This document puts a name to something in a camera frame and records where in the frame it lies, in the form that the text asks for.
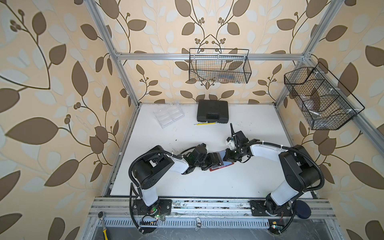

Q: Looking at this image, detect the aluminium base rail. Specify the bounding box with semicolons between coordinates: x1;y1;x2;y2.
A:
80;198;344;240

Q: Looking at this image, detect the black plastic tool case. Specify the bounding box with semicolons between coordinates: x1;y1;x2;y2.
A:
197;100;229;124

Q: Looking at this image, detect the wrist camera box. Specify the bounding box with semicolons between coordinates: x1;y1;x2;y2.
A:
191;143;207;162
226;131;249;150

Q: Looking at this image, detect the clear plastic organizer box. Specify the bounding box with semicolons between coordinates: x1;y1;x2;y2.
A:
153;104;185;129

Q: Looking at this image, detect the dark round disc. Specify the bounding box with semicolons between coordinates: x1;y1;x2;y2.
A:
295;200;312;219

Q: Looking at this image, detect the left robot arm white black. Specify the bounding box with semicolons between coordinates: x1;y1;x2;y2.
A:
129;144;222;207

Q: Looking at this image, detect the black wire basket back wall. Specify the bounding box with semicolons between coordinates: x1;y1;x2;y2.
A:
189;48;252;84

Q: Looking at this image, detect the yellow pen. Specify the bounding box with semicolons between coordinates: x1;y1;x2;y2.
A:
194;122;218;126

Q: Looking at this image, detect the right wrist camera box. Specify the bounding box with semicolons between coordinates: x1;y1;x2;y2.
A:
226;131;249;150

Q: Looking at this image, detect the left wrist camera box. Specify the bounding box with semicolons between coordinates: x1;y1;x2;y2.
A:
191;143;207;162

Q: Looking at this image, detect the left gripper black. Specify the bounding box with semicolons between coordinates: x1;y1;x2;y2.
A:
193;153;220;170

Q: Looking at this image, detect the black wire basket right wall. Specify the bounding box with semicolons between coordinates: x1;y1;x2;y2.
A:
284;62;365;131

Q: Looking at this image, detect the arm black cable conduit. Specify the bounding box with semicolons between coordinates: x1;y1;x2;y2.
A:
229;122;326;191
128;146;199;235

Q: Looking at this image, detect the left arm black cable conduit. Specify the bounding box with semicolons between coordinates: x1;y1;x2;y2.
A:
128;146;199;235

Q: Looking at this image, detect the black wire basket wall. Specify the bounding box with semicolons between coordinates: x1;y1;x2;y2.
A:
189;48;252;84
284;62;365;131

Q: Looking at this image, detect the red leather card holder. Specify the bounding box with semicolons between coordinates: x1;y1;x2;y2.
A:
209;162;234;172

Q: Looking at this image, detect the yellow handled ratchet tool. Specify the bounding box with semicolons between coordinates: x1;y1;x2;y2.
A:
98;211;108;240

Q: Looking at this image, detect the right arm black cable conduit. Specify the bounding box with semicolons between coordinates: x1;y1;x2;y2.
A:
229;122;326;191

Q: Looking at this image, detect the grey credit card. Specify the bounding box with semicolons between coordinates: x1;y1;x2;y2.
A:
209;151;226;167

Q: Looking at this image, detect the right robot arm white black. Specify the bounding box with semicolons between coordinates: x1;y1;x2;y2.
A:
225;137;325;213

